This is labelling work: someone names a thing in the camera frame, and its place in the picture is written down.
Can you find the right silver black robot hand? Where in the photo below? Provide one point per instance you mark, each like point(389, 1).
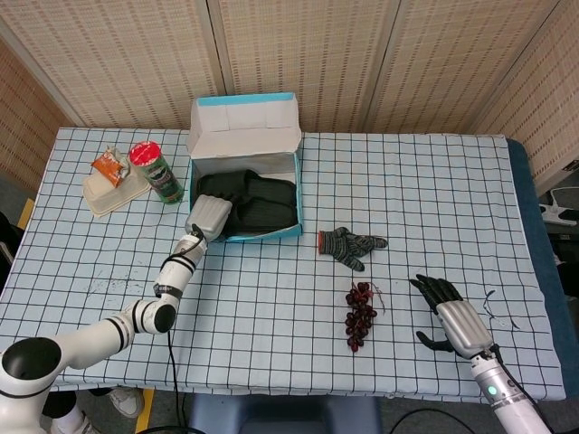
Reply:
point(463, 325)

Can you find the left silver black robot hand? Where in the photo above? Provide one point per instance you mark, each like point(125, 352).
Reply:
point(210, 217)

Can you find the black rubber slipper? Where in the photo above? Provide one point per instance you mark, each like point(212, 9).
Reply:
point(217, 183)
point(267, 217)

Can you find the teal cardboard shoe box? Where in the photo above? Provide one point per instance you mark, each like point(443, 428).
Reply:
point(244, 135)

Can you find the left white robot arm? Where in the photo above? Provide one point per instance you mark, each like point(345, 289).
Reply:
point(90, 334)

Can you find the green chips can red lid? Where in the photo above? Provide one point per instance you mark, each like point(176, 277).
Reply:
point(163, 181)

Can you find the dark red grape bunch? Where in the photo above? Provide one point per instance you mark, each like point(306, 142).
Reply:
point(359, 316)

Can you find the orange snack packet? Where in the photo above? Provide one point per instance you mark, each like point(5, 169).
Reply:
point(111, 165)

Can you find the blue checkered tablecloth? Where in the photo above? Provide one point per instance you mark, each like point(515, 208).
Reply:
point(271, 325)

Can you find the grey striped knit glove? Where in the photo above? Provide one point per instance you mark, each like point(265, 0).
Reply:
point(344, 244)

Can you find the white sneaker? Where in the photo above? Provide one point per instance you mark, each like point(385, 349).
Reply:
point(124, 400)
point(74, 425)

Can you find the blue padded chair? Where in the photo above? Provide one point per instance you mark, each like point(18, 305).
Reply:
point(280, 416)

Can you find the black bulky object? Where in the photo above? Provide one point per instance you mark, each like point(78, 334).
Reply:
point(6, 235)

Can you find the bamboo folding screen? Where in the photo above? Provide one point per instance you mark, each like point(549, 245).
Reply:
point(339, 54)

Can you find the black trouser leg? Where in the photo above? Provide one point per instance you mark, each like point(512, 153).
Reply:
point(61, 404)

